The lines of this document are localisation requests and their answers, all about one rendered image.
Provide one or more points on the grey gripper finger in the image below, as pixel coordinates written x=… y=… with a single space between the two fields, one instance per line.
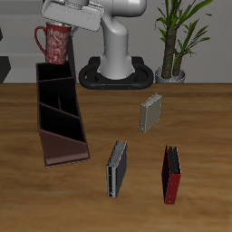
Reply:
x=74 y=29

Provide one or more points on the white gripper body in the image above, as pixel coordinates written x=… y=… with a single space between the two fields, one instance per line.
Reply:
x=72 y=15

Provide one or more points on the red patterned mug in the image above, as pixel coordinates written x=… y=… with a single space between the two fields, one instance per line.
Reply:
x=56 y=43

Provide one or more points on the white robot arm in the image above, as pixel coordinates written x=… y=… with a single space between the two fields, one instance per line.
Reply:
x=116 y=45

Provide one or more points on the dark brown desk caddy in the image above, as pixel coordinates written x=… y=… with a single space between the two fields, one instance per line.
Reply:
x=60 y=127

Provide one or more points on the green pot plant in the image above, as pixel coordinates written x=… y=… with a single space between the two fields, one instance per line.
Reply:
x=169 y=45

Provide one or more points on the black and grey book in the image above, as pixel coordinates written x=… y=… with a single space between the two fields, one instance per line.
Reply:
x=116 y=170

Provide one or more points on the red and black book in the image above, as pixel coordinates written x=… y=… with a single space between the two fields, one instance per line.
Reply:
x=172 y=181

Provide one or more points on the flat black base plate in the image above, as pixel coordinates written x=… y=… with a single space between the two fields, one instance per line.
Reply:
x=90 y=81

